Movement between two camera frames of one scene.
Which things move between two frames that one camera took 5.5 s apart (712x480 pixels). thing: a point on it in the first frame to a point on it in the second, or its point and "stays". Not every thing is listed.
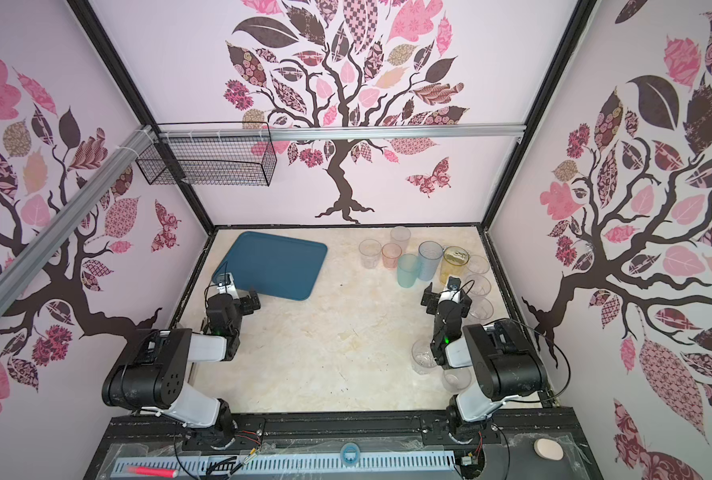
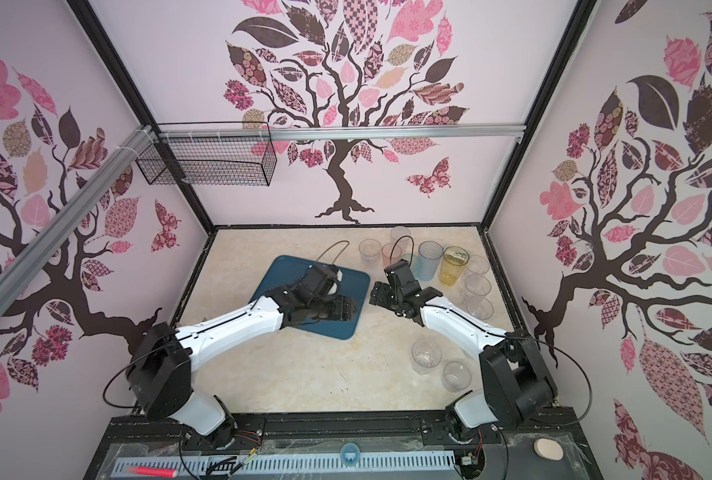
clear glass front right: [458, 380] stays
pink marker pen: [153, 471] stays
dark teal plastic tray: [271, 264] to [287, 270]
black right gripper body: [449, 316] to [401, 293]
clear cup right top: [478, 264] stays
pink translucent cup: [390, 255] stays
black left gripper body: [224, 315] to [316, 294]
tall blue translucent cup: [429, 255] stays
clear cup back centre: [400, 235] stays
